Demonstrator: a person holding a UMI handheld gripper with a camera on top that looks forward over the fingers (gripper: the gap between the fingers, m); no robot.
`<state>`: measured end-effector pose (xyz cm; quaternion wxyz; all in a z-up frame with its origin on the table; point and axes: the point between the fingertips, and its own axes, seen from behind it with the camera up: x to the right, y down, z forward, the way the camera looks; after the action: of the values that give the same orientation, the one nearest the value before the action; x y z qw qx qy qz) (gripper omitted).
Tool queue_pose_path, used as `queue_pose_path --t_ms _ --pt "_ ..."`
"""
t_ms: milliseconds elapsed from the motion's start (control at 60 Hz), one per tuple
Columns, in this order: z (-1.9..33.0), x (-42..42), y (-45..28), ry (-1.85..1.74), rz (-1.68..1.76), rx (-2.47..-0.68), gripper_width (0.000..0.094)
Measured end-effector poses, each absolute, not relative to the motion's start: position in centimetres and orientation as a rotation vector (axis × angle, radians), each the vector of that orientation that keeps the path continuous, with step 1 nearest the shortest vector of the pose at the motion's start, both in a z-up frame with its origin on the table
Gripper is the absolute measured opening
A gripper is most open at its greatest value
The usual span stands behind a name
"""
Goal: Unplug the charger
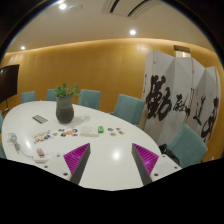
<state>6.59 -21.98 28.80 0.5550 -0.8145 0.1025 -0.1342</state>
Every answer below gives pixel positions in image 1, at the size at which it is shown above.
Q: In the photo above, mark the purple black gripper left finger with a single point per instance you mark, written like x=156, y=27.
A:
x=71, y=165

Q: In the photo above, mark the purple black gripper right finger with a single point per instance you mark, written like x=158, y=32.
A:
x=151, y=166

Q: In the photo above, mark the white box on table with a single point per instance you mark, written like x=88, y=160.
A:
x=91, y=131

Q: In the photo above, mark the white power strip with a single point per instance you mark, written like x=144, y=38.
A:
x=41, y=159

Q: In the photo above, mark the small green object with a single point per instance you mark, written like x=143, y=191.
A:
x=100, y=129

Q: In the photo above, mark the colourful stickers cluster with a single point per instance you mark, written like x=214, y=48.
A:
x=48, y=135

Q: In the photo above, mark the teal chair near right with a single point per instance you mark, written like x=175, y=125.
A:
x=188, y=147

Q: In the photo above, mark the dark grey plant vase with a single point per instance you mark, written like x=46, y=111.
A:
x=64, y=109

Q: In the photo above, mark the teal chair centre right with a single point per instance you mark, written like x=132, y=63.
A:
x=129, y=109

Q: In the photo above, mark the grey smartphone on table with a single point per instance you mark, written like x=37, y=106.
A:
x=40, y=119

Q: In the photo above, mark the teal chair behind plant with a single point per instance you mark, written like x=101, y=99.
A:
x=90, y=98

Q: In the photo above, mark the green potted plant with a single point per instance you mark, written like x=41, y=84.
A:
x=63, y=91

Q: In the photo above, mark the white calligraphy folding screen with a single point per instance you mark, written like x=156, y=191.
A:
x=179, y=91

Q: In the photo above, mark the teal chair far left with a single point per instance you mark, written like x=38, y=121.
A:
x=28, y=96

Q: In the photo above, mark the black wall television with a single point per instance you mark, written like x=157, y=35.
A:
x=8, y=81

